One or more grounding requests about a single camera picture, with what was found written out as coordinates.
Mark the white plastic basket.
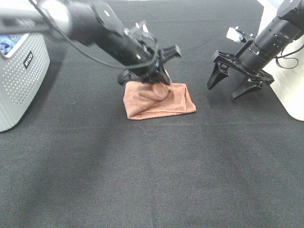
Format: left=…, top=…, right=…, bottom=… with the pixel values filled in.
left=257, top=0, right=304, bottom=121

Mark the grey perforated laundry basket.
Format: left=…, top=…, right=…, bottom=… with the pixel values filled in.
left=0, top=34, right=50, bottom=132

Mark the brown microfiber towel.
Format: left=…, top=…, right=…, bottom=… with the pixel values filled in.
left=123, top=81, right=196, bottom=120

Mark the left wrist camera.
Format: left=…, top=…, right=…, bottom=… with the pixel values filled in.
left=129, top=20, right=157, bottom=43

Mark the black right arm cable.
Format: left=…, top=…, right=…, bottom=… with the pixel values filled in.
left=275, top=44, right=304, bottom=69

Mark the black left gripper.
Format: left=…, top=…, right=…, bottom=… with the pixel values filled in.
left=117, top=30, right=181, bottom=85

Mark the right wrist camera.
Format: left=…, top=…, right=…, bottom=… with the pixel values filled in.
left=226, top=26, right=255, bottom=43

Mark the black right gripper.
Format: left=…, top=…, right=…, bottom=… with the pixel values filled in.
left=207, top=50, right=274, bottom=99

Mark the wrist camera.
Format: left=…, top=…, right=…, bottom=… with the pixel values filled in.
left=226, top=26, right=255, bottom=43
left=129, top=20, right=157, bottom=43

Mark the blue towel in basket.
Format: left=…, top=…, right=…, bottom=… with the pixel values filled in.
left=0, top=34, right=22, bottom=55

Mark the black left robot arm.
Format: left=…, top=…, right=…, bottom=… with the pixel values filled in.
left=0, top=0, right=181, bottom=85

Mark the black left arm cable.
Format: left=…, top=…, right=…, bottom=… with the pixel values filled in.
left=29, top=0, right=160, bottom=72

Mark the black table cloth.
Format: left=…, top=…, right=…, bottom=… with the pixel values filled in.
left=0, top=0, right=304, bottom=228

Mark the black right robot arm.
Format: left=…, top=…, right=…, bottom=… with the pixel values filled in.
left=207, top=0, right=304, bottom=99

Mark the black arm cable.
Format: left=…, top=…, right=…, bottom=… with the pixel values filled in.
left=275, top=44, right=304, bottom=69
left=29, top=0, right=160, bottom=72

